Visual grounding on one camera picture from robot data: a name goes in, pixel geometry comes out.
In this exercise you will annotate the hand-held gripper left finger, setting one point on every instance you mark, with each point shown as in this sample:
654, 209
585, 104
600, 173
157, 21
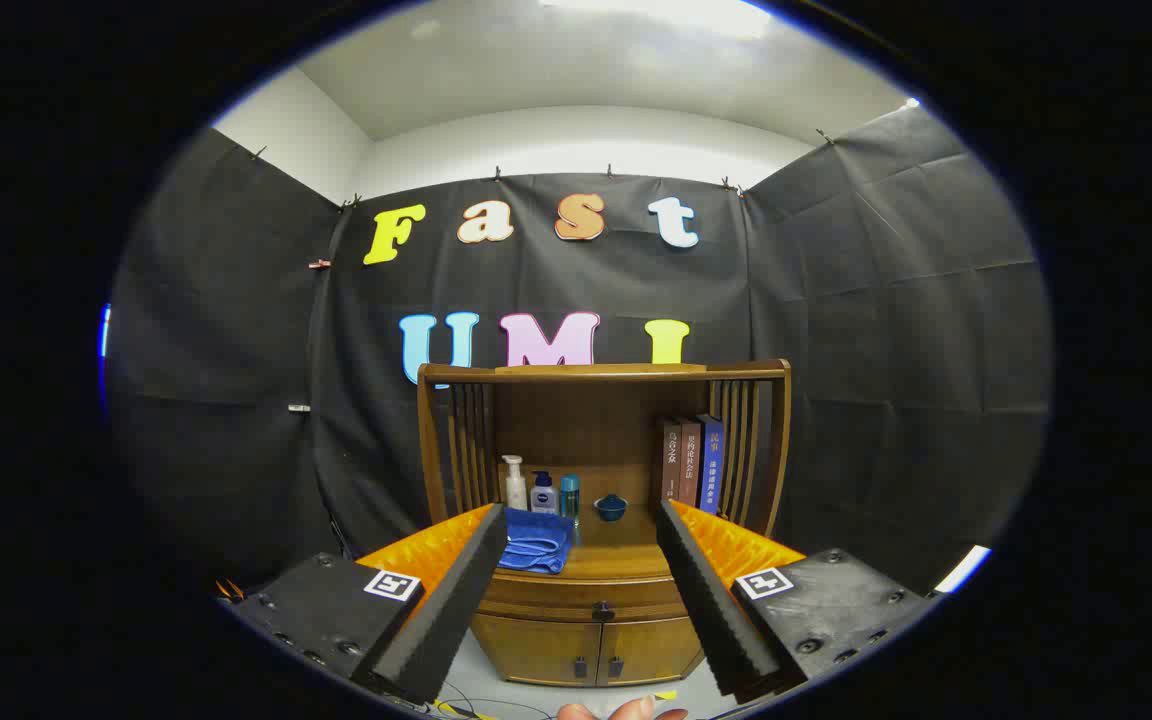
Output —
446, 600

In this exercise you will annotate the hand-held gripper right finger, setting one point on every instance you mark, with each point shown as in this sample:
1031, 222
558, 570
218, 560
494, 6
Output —
711, 600

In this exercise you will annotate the wooden drawer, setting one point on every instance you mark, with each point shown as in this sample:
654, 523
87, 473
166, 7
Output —
556, 598

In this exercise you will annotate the wooden cabinet door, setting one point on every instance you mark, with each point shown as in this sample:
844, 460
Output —
536, 650
651, 650

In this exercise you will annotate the wooden countertop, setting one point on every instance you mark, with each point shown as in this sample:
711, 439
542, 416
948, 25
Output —
616, 560

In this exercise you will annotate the wooden cabinet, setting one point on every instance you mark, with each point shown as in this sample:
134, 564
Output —
586, 420

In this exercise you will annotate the folded blue towel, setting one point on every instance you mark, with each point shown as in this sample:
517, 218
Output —
534, 545

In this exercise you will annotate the white pump bottle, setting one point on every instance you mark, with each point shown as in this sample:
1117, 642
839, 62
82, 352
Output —
515, 488

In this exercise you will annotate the blue book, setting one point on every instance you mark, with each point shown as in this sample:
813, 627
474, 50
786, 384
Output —
712, 465

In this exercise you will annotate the blue lidded tea cup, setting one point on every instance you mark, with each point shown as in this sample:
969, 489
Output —
611, 508

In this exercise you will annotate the reddish brown book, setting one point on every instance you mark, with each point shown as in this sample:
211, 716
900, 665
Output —
691, 462

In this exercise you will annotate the white lotion bottle blue cap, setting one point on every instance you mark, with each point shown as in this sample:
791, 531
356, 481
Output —
543, 496

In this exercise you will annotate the teal clear bottle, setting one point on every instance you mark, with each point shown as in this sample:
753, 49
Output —
570, 495

